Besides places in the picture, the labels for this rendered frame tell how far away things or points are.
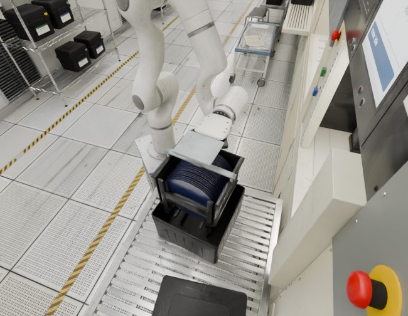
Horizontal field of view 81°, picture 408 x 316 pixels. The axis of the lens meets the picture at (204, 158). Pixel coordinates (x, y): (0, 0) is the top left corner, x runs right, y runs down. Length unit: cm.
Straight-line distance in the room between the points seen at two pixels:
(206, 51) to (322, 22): 191
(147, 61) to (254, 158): 161
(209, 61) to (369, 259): 64
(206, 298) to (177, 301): 9
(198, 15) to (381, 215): 65
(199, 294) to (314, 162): 77
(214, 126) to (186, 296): 55
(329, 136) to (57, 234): 197
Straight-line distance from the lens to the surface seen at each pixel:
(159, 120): 117
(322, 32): 264
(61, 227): 221
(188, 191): 76
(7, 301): 216
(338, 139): 142
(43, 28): 323
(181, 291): 90
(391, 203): 39
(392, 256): 37
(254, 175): 222
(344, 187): 47
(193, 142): 70
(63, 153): 272
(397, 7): 65
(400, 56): 54
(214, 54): 80
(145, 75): 102
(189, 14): 79
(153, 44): 96
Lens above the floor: 174
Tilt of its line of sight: 49 degrees down
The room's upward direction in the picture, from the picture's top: straight up
